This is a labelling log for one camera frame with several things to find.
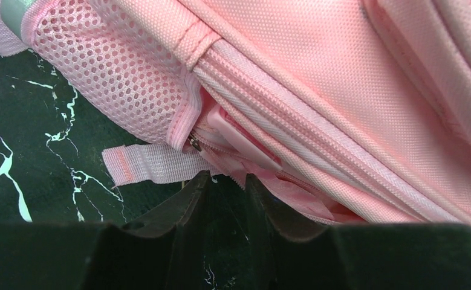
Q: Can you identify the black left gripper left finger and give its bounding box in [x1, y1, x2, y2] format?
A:
[0, 171, 211, 289]

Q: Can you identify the pink student backpack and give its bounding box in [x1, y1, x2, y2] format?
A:
[0, 1, 471, 226]

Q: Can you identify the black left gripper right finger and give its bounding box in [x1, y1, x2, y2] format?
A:
[245, 175, 471, 289]

